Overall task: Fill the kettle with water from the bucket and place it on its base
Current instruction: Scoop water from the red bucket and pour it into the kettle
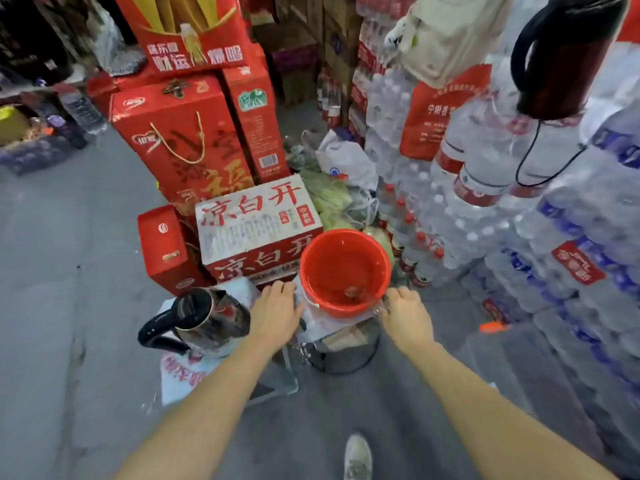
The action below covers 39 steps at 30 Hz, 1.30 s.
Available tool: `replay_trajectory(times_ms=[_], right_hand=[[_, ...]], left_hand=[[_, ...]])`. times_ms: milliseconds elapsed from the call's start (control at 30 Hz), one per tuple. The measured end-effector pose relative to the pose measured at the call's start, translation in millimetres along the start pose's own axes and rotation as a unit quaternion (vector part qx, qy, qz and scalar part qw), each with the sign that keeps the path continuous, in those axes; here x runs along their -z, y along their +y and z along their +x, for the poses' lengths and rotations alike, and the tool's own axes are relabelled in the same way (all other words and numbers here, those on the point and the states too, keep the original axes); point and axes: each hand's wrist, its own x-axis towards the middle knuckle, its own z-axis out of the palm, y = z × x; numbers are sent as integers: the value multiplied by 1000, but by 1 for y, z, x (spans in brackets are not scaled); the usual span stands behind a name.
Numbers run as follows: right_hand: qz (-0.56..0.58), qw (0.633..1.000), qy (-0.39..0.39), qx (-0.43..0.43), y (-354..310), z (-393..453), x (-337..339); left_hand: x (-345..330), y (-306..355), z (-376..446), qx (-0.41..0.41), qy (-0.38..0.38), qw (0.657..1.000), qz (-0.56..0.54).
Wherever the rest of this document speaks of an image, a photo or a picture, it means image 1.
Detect person's right hand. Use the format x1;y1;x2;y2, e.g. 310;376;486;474
378;286;436;355

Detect person's left hand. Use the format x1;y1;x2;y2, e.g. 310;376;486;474
247;280;305;353

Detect black power cord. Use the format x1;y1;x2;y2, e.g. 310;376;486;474
299;339;382;377

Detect steel electric kettle black handle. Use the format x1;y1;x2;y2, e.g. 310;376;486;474
137;287;252;358

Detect red plastic bucket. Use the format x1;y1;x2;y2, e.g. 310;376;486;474
299;229;393;319

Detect person's right forearm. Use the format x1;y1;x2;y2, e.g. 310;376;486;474
407;342;619;480

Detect person's left forearm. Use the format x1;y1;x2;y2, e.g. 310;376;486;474
113;334;291;480

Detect large red-label water bottle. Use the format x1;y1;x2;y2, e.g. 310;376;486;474
431;102;469;178
452;57;549;208

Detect stack of bottled water packs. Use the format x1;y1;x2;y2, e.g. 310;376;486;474
349;0;640;465

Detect clear plastic sheet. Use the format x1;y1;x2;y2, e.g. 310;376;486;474
295;289;389;345

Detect white and red carton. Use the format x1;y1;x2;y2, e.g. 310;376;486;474
195;173;325;285

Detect stool covered with white bag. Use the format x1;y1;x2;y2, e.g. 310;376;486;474
159;277;301;408

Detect small red gift box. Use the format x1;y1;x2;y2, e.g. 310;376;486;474
137;204;213;297

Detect green leafy vegetables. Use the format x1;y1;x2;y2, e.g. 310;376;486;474
299;169;396;265

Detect white sneaker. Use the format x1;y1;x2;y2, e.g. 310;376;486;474
343;433;373;480

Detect clear jug with orange cap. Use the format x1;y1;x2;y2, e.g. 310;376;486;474
469;319;640;480

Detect white plastic bag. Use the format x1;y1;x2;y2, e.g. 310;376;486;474
315;129;379;191

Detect red box with green logo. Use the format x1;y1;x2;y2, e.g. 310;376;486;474
219;64;292;185

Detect red tote bag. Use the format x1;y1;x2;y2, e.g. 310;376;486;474
399;63;493;162

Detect dark soda bottle red label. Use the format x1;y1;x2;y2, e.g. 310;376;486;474
317;69;343;129

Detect purple drink bottle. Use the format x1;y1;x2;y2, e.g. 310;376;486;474
47;112;89;151

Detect beige canvas bag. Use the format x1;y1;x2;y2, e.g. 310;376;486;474
385;0;516;89

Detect blue wrapped bottle pack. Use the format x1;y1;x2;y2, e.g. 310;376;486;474
0;134;76;175

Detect stack of brown cartons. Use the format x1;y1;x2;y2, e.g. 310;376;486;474
249;0;361;103

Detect red carton with yellow print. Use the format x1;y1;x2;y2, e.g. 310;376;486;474
112;0;253;78

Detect dark red thermos flask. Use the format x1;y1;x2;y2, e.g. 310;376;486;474
509;0;632;188

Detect yellow basket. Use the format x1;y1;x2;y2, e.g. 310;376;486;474
0;104;31;145

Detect red fabric sheet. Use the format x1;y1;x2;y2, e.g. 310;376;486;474
617;0;640;43

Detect large red rope-handle gift box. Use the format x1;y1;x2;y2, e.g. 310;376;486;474
109;74;256;215

